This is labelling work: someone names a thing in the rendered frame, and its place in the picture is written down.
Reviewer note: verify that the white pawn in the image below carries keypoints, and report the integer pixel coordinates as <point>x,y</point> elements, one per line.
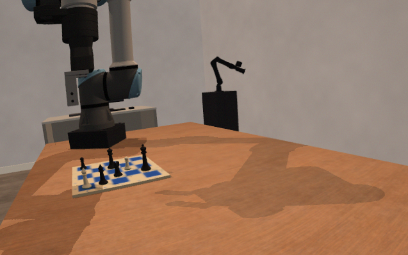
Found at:
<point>127,167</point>

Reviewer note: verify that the white bishop chess piece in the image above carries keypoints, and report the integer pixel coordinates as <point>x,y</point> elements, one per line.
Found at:
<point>85,181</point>

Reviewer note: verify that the blue and cream chessboard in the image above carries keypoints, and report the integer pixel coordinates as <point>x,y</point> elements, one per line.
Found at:
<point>131,177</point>

